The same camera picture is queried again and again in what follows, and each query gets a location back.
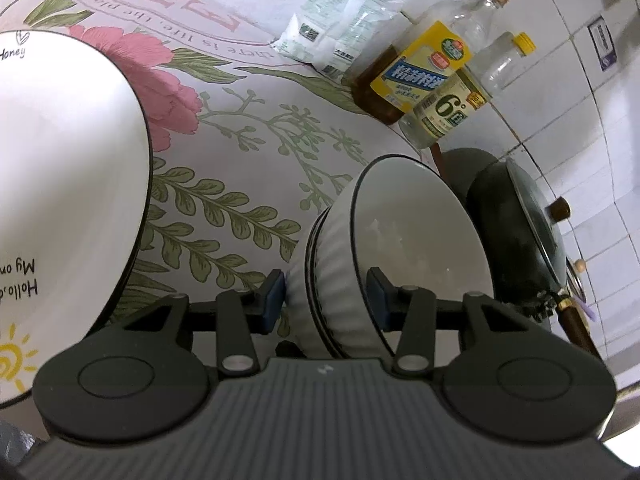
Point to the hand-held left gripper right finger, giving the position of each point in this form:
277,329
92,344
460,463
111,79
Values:
377,300

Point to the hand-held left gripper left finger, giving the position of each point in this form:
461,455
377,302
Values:
274,300

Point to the white ribbed bowl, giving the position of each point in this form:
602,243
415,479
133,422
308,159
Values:
316,260
415,240

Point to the white plate with black lettering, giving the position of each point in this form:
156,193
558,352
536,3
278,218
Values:
65,185

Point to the black wok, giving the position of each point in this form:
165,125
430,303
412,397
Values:
515,260

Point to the black pan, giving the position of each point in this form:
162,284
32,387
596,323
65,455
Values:
460,170

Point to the floral tablecloth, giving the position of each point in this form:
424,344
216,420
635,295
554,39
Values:
240,125

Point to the glass wok lid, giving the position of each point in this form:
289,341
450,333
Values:
542,220

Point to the clear vinegar bottle yellow cap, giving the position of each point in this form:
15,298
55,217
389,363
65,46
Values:
450,110

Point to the oil bottle with yellow label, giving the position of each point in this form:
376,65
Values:
420,70

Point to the clear plastic seasoning packet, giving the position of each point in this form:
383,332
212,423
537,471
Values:
340,15

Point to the purple wall sticker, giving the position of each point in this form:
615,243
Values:
604,42

